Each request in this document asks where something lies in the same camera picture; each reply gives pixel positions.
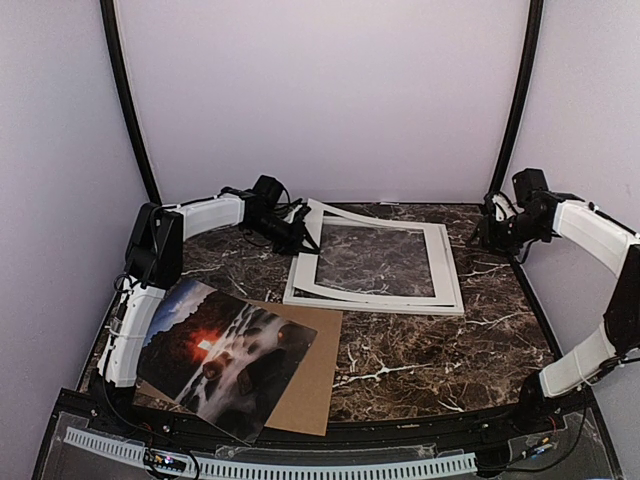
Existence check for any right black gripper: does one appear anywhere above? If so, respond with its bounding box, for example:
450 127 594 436
467 211 549 258

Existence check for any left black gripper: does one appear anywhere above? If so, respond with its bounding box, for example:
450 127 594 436
248 211 321 256

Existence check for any white picture frame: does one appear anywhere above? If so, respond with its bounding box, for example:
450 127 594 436
282 214 465 317

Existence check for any clear acrylic sheet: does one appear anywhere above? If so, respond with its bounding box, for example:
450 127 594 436
315 224 435 297

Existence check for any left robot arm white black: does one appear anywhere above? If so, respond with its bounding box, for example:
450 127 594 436
97 175 319 389

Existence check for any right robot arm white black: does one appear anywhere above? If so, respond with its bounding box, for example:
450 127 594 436
470 168 639 434

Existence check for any dark landscape photo print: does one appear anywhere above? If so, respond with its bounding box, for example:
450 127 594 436
137 279 317 444

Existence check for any brown cardboard backing board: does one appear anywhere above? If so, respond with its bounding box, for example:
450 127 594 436
134 299 344 437

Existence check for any small green circuit board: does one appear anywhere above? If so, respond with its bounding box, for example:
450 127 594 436
143 449 187 473

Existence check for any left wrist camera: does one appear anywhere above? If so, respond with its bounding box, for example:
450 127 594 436
284 198 310 224

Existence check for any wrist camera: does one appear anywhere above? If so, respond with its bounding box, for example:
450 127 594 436
487 191 517 222
284 198 310 224

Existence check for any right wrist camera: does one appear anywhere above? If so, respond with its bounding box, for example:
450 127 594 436
487 191 517 222

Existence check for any black front rail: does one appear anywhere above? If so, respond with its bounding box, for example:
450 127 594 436
84 399 566 451

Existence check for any right black corner post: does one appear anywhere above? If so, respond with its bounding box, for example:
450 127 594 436
487 0 544 194

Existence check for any black corner post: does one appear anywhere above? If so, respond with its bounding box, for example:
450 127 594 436
99 0 162 204
487 0 544 194

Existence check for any white slotted cable duct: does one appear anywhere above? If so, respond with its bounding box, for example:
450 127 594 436
63 427 477 479

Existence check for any left black corner post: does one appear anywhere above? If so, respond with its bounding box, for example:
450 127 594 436
99 0 162 204

